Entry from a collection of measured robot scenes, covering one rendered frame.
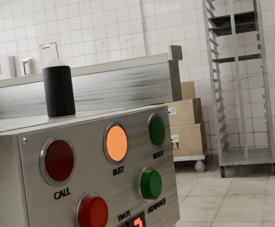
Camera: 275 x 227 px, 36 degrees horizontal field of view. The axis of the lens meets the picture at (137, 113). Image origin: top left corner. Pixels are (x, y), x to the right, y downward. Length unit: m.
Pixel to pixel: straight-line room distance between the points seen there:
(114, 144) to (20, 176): 0.11
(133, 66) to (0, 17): 5.11
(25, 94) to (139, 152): 0.27
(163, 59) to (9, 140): 0.26
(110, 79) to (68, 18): 4.55
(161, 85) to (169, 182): 0.12
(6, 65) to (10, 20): 0.56
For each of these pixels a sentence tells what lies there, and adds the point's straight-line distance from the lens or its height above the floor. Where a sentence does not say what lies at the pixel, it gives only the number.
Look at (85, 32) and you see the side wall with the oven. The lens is 4.97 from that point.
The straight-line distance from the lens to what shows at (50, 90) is 0.48.
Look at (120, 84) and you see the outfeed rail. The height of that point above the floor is 0.87.
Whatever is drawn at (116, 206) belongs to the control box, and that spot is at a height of 0.75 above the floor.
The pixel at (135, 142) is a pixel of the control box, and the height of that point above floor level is 0.81.
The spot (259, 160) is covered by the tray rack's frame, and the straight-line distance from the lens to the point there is 3.77.
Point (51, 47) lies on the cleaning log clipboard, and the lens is 5.16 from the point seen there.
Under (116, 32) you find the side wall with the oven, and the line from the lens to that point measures 4.82.
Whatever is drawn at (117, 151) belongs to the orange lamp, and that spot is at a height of 0.80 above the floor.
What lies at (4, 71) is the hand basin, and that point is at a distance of 5.40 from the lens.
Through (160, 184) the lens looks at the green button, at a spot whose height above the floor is 0.76.
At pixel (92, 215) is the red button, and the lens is 0.35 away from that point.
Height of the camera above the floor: 0.86
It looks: 3 degrees down
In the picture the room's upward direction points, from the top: 7 degrees counter-clockwise
